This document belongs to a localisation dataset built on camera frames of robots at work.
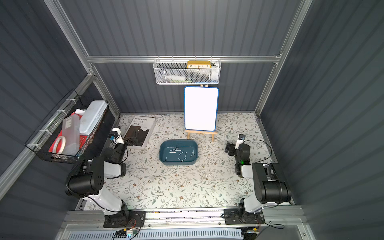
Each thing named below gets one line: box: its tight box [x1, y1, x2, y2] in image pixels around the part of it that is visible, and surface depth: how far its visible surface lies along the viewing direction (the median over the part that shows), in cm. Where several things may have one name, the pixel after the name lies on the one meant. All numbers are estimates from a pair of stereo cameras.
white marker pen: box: [166, 75, 186, 81], surface depth 93 cm
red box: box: [48, 112, 88, 153], surface depth 69 cm
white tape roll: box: [53, 135, 66, 154], surface depth 66 cm
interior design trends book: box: [123, 116, 156, 150], surface depth 110 cm
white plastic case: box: [79, 100, 109, 136], surface depth 75 cm
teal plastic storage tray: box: [158, 139, 199, 166], surface depth 98 cm
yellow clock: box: [187, 60, 212, 69], surface depth 90 cm
